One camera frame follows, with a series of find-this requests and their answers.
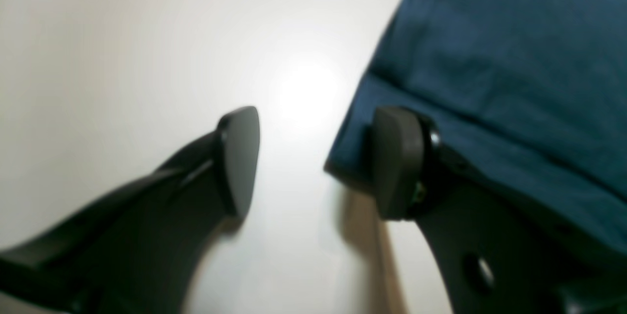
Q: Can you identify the dark blue T-shirt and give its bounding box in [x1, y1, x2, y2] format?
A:
[326, 0, 627, 253]

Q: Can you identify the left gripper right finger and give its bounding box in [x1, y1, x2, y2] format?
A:
[370, 106, 627, 314]

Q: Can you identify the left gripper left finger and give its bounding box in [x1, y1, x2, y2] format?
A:
[1, 106, 260, 314]

